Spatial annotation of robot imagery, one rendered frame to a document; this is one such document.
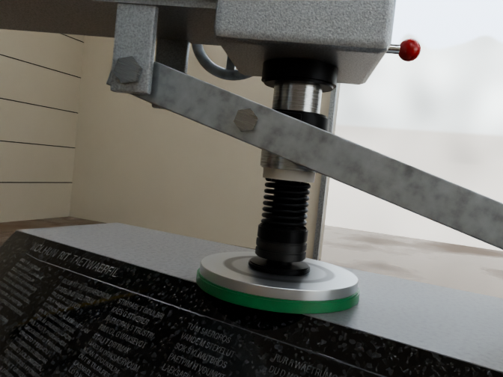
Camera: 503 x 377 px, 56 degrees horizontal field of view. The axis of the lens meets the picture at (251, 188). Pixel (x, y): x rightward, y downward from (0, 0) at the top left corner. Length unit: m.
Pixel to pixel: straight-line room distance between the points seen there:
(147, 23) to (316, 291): 0.37
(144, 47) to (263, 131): 0.17
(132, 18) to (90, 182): 6.54
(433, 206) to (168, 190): 5.86
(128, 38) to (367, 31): 0.28
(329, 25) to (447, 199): 0.24
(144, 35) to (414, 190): 0.37
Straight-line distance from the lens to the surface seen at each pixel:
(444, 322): 0.64
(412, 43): 0.74
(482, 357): 0.54
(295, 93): 0.62
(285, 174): 0.61
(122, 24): 0.63
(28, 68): 6.73
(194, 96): 0.61
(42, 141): 6.88
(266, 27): 0.56
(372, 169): 0.59
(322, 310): 0.57
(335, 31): 0.56
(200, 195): 6.12
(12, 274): 0.88
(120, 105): 6.87
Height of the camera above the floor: 1.03
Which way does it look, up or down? 3 degrees down
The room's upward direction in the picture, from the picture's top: 6 degrees clockwise
